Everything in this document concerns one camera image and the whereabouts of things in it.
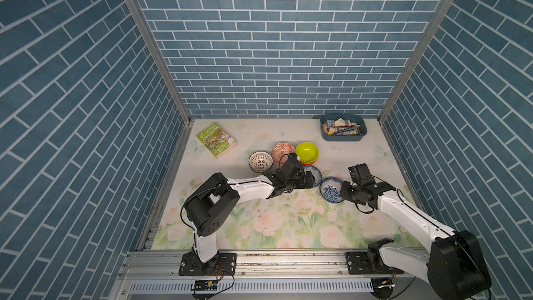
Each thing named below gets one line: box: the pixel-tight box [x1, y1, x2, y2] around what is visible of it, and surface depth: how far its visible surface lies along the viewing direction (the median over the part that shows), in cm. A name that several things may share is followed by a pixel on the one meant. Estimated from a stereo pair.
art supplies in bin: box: [322, 117, 363, 136], surface depth 118 cm
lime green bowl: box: [295, 141, 320, 163], surface depth 102 cm
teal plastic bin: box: [320, 113, 368, 142], surface depth 117 cm
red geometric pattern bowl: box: [270, 141, 296, 166], surface depth 103 cm
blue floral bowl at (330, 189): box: [319, 177, 345, 204], surface depth 93 cm
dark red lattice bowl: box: [248, 150, 275, 173], surface depth 101 cm
